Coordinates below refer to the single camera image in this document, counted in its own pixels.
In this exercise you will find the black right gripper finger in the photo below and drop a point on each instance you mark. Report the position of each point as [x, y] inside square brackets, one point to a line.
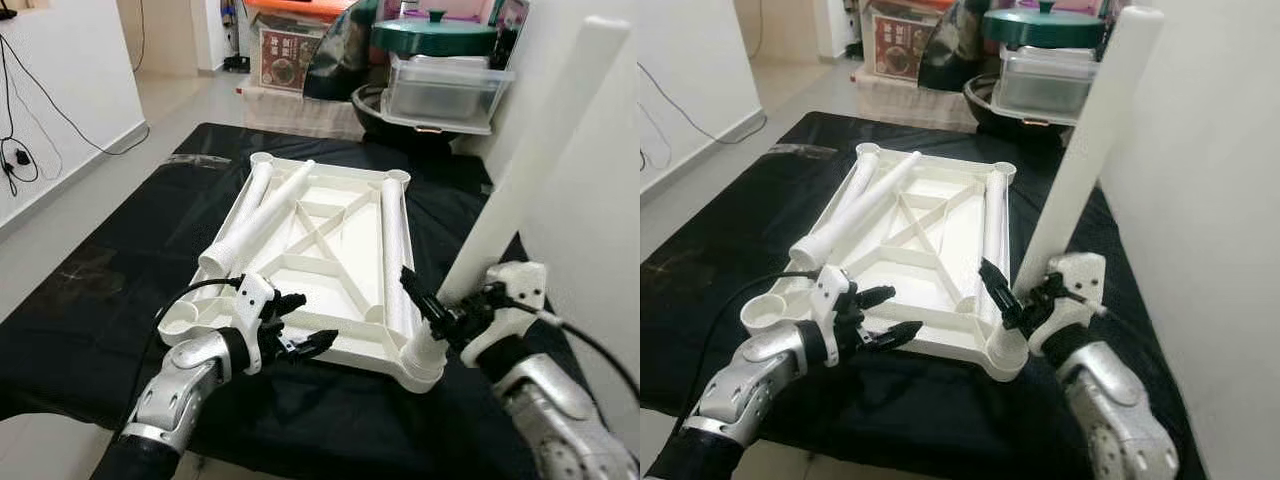
[1000, 292]
[422, 298]

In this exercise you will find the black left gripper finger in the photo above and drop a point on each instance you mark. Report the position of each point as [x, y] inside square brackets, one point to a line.
[312, 344]
[293, 301]
[878, 296]
[895, 335]

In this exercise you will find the white plastic table top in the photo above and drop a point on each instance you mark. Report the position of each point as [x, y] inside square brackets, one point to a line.
[925, 250]
[340, 255]

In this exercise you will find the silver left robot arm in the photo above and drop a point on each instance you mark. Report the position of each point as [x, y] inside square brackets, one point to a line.
[185, 385]
[760, 375]

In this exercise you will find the black table cloth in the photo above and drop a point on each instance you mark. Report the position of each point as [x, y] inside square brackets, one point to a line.
[700, 300]
[120, 300]

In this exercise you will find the clear tape strip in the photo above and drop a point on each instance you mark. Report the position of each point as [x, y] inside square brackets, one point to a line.
[800, 151]
[205, 160]

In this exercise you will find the black wok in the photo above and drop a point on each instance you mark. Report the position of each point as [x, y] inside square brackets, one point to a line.
[985, 105]
[370, 110]

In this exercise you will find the beige woven mat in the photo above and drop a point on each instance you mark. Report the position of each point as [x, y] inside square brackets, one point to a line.
[900, 100]
[290, 112]

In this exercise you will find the clear plastic bin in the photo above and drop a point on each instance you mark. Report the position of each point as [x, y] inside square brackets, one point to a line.
[440, 95]
[1040, 85]

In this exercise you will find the black shiny bag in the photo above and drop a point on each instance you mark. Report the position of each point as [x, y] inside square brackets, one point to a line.
[950, 55]
[340, 60]

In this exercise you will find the green pot lid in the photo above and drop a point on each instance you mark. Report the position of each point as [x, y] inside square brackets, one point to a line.
[1040, 28]
[430, 38]

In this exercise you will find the light wooden door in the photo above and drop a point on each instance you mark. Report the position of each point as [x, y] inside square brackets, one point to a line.
[160, 30]
[775, 25]

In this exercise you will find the pink box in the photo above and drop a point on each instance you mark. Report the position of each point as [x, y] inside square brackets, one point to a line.
[460, 8]

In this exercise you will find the black plug adapter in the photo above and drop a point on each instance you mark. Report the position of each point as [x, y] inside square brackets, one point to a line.
[22, 157]

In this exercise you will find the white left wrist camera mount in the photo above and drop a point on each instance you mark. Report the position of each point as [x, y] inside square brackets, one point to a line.
[252, 300]
[828, 295]

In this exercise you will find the dark picture frame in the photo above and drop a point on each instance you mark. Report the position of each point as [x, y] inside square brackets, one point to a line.
[510, 25]
[1112, 25]

